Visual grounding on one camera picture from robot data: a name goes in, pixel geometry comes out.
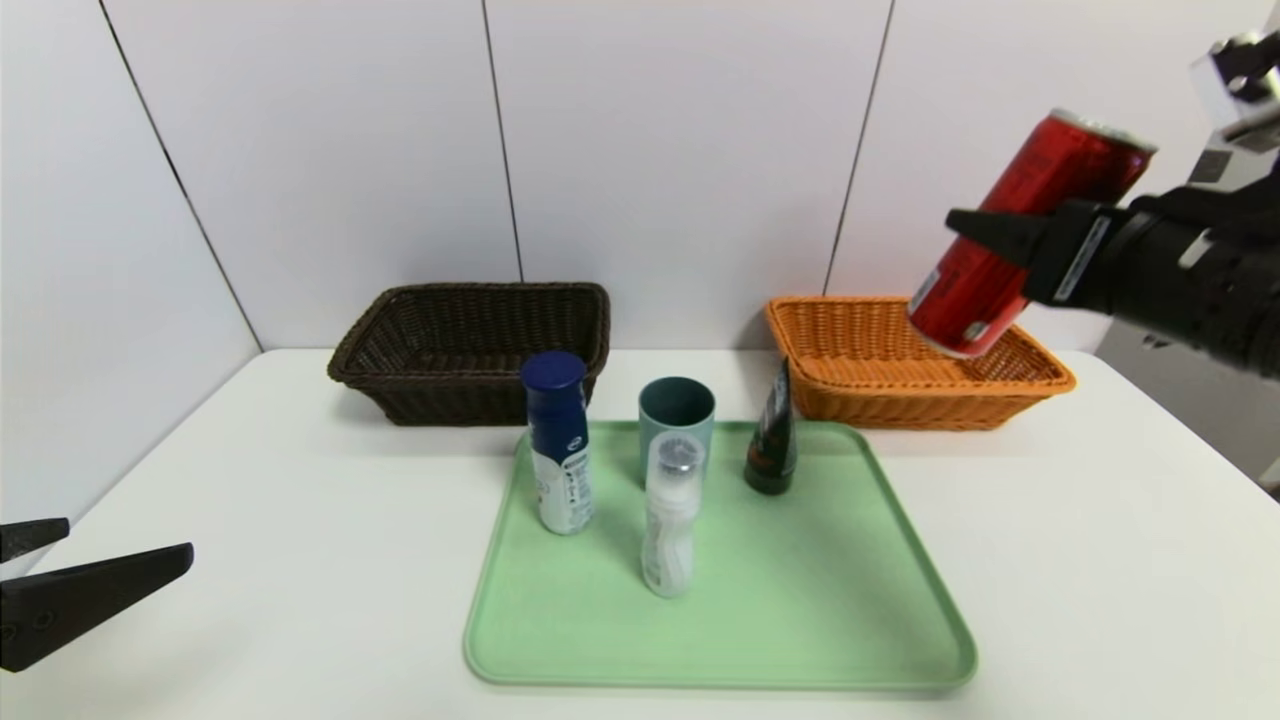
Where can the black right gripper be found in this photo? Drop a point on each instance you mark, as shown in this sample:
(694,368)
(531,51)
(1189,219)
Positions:
(1078,255)

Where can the white bottle with blue cap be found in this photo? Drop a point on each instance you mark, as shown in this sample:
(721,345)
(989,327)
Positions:
(560,440)

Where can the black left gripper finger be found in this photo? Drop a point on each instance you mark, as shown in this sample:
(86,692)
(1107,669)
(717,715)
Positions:
(70,600)
(25,535)

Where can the red soda can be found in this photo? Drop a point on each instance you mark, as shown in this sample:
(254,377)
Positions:
(1060,160)

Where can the clear white plastic bottle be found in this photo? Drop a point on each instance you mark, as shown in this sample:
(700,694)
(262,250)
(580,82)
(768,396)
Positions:
(670,520)

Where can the dark brown wicker basket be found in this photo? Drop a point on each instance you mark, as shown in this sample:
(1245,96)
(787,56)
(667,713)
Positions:
(450,400)

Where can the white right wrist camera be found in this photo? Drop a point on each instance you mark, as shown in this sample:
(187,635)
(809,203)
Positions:
(1240,100)

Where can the orange wicker basket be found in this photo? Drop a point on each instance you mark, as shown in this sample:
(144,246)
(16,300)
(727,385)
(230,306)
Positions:
(850,400)

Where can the light green plastic tray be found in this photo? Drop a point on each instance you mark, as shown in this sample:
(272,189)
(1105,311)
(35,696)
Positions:
(780,600)

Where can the teal plastic cup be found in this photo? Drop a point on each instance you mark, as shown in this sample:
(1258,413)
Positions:
(677,400)

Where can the black squeeze tube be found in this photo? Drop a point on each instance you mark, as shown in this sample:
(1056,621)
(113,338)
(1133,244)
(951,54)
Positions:
(772,450)

